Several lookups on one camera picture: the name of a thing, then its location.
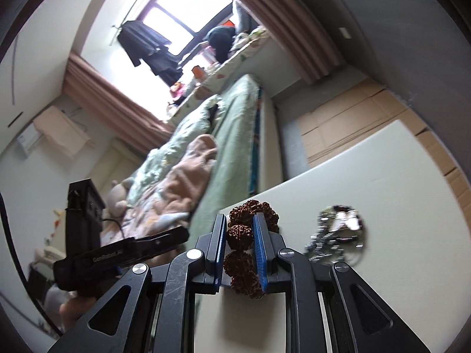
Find grey pillow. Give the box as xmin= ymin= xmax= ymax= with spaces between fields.
xmin=232 ymin=0 xmax=254 ymax=34

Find dark hanging clothes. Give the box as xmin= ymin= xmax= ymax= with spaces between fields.
xmin=117 ymin=20 xmax=185 ymax=87

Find beige plush toy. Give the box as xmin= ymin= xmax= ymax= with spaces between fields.
xmin=105 ymin=180 xmax=135 ymax=218

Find metal clothes rail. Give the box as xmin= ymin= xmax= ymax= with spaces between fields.
xmin=110 ymin=0 xmax=173 ymax=46

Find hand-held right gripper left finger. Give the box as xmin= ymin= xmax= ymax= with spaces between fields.
xmin=48 ymin=213 xmax=227 ymax=353

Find black cable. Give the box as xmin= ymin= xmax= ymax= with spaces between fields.
xmin=0 ymin=191 xmax=63 ymax=339
xmin=101 ymin=219 xmax=127 ymax=243

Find person's left hand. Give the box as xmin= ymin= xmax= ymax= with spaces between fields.
xmin=59 ymin=294 xmax=99 ymax=333

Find beige bed headboard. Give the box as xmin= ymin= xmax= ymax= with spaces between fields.
xmin=88 ymin=138 xmax=146 ymax=199

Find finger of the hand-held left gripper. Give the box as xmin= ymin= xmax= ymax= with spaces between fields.
xmin=123 ymin=226 xmax=190 ymax=265

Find brown bead bracelet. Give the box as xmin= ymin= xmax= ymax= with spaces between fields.
xmin=224 ymin=199 xmax=280 ymax=299

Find dark framed window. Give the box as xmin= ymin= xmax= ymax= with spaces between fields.
xmin=79 ymin=0 xmax=243 ymax=126

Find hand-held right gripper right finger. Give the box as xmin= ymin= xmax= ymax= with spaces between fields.
xmin=252 ymin=211 xmax=431 ymax=353

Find silver chain bracelet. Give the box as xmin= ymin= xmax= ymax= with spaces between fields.
xmin=305 ymin=203 xmax=366 ymax=265

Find patterned window seat cushion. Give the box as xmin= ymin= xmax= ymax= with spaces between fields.
xmin=167 ymin=29 xmax=273 ymax=122

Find pink dust cover cloth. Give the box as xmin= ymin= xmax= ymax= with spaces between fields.
xmin=33 ymin=105 xmax=92 ymax=160

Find green bedsheet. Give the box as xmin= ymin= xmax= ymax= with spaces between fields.
xmin=125 ymin=74 xmax=284 ymax=229

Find green patterned quilt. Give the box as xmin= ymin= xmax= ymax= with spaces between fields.
xmin=127 ymin=95 xmax=225 ymax=207

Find dark clothes pile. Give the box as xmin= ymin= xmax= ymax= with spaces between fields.
xmin=206 ymin=26 xmax=236 ymax=63

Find pink curtain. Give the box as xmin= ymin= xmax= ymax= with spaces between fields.
xmin=210 ymin=0 xmax=346 ymax=85
xmin=62 ymin=53 xmax=175 ymax=155

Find white air conditioner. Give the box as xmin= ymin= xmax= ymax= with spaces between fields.
xmin=16 ymin=125 xmax=48 ymax=153

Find pink fleece blanket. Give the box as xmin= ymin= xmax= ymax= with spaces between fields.
xmin=103 ymin=134 xmax=219 ymax=243

